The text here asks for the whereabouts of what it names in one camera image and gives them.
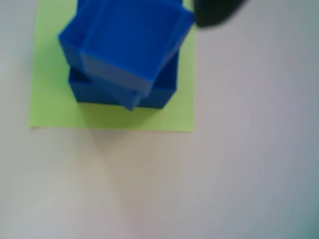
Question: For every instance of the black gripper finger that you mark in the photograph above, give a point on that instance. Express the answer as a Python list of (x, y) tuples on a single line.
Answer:
[(214, 12)]

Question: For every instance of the largest blue cube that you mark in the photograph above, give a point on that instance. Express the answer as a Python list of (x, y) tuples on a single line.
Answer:
[(159, 97)]

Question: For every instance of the large blue cube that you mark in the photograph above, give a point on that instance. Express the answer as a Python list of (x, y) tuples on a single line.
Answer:
[(72, 49)]

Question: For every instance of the green paper square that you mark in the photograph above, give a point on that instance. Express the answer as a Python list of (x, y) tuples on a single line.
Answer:
[(49, 104)]

